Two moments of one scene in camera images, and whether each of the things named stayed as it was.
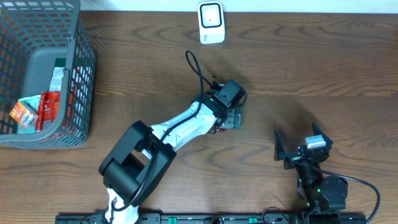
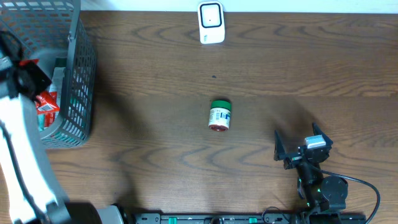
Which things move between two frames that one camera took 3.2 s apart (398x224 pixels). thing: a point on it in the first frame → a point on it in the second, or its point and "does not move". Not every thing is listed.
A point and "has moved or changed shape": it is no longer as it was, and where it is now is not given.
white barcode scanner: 211,22 does not move
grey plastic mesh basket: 33,33 does not move
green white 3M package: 58,74 has moved or changed shape
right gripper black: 280,150 does not move
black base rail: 216,219 does not move
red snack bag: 51,105 has moved or changed shape
